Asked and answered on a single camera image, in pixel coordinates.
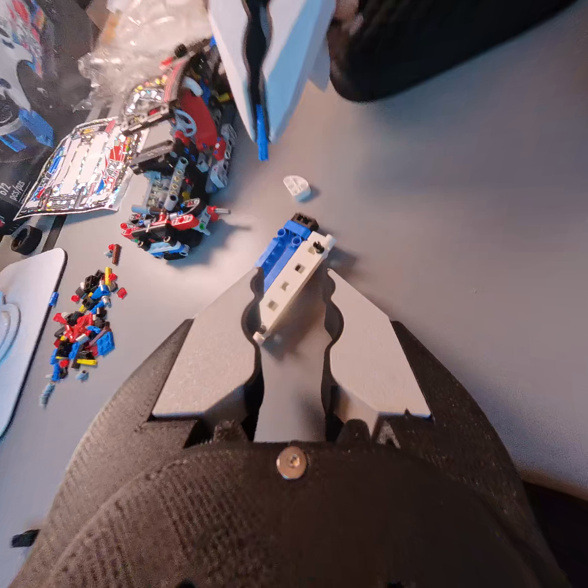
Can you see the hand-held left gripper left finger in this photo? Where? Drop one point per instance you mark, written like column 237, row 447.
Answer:
column 206, row 367

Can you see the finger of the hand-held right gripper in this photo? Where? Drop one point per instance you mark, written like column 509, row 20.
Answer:
column 298, row 46
column 229, row 55

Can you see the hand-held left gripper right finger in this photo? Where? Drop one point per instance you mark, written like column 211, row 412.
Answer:
column 372, row 367

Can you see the blue white lego assembly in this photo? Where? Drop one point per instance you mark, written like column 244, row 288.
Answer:
column 294, row 280

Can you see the white half-round lego piece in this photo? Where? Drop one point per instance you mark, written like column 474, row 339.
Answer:
column 296, row 188

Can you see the partly built lego car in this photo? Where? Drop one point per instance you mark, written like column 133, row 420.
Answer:
column 197, row 110

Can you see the pile of mixed lego pieces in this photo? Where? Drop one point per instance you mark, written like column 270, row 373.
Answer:
column 78, row 326

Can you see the small brown lego pin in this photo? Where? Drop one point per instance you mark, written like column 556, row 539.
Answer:
column 115, row 255

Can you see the small blue lego pin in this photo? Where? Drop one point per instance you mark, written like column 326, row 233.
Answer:
column 53, row 298

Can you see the black lego set box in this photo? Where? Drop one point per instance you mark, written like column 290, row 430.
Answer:
column 55, row 92

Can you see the black lego tyre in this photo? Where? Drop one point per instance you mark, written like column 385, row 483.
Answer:
column 34, row 234

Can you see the small black lego piece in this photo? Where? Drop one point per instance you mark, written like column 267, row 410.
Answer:
column 25, row 538

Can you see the crumpled clear plastic bags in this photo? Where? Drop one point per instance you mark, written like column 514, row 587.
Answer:
column 138, row 41

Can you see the black padded armrest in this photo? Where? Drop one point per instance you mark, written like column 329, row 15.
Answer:
column 436, row 46

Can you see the white book stand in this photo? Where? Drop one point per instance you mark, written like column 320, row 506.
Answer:
column 27, row 321

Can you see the shiny sticker sheet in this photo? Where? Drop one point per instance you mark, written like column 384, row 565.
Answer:
column 82, row 170

